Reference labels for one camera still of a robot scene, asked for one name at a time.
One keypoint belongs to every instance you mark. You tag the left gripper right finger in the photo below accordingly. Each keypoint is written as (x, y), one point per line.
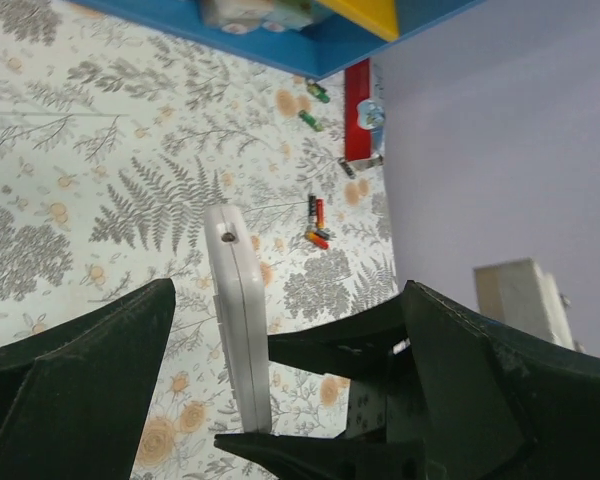
(502, 404)

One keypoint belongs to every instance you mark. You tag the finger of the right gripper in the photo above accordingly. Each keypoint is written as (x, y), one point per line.
(294, 457)
(349, 347)

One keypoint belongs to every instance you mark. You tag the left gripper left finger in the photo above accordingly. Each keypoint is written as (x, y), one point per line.
(74, 398)

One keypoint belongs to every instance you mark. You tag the grey white remote control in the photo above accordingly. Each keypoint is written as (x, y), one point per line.
(241, 313)

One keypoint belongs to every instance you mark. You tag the orange black battery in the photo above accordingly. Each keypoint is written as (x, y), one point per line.
(316, 240)

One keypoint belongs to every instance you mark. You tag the red black battery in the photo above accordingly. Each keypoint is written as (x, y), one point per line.
(320, 216)

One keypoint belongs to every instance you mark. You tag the dark battery near box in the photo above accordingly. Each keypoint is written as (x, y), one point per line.
(346, 168)

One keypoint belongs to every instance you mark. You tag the red toothpaste box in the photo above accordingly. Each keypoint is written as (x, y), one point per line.
(364, 116)

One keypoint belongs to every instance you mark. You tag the green battery near shelf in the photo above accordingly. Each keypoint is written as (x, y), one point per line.
(316, 91)

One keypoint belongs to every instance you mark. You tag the floral tablecloth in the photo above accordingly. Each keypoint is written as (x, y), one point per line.
(114, 138)

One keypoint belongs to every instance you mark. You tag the blue shelf unit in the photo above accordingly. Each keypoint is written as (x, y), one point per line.
(317, 51)

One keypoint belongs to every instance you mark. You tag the pale green small box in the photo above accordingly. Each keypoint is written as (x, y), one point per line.
(289, 15)

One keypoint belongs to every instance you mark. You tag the white tan small box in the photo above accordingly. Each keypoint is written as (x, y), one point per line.
(234, 16)

